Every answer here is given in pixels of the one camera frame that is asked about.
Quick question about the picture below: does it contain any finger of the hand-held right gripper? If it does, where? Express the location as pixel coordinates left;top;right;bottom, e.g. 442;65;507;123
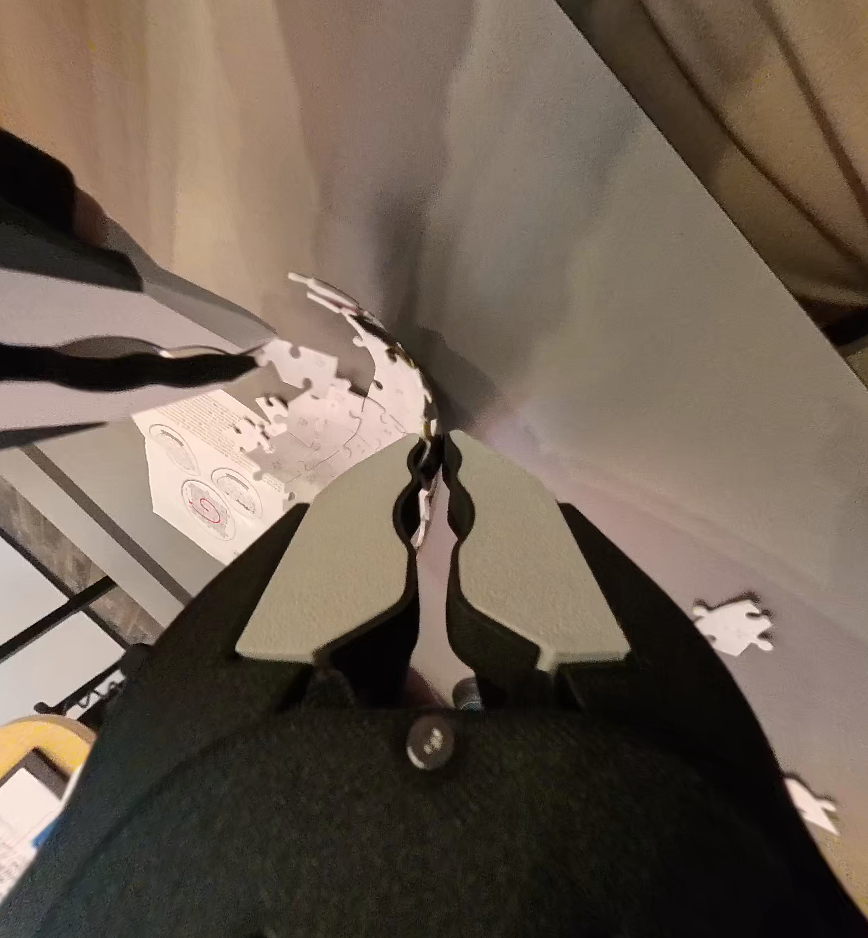
0;198;280;359
0;326;262;457

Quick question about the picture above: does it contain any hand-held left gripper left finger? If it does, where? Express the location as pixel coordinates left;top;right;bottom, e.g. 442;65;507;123
235;432;425;709

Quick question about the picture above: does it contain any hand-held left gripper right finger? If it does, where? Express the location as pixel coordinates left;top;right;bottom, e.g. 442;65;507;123
441;429;633;710

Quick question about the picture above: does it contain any partly built puzzle ball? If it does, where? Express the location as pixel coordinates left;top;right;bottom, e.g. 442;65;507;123
232;273;442;547

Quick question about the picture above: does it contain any white puzzle piece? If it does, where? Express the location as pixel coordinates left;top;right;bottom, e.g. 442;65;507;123
782;775;840;838
257;339;337;393
693;592;774;655

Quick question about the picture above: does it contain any white instruction sheet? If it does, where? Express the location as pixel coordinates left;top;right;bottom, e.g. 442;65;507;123
132;388;292;565

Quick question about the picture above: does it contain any yellow round stool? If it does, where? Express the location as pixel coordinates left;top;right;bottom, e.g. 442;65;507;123
0;714;98;814

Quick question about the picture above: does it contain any white printed sheet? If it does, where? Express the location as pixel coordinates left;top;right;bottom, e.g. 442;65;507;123
0;747;68;920

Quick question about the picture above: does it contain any beige curtain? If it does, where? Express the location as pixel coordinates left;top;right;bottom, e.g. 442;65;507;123
557;0;868;433

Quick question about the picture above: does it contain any black metal table frame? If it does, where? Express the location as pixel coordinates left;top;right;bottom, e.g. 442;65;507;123
0;575;116;686

